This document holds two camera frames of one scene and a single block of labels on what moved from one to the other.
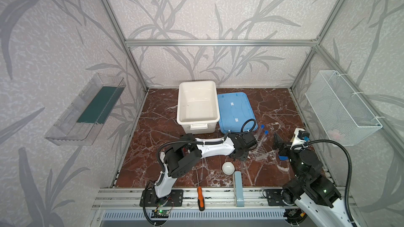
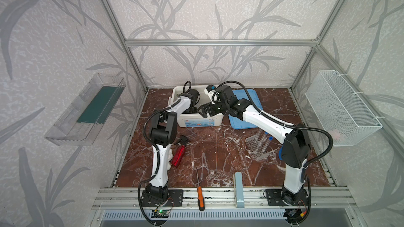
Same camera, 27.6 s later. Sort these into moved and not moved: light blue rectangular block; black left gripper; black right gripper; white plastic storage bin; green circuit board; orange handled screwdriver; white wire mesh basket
Moved: white plastic storage bin; black left gripper; black right gripper
Not moved: white wire mesh basket; orange handled screwdriver; green circuit board; light blue rectangular block
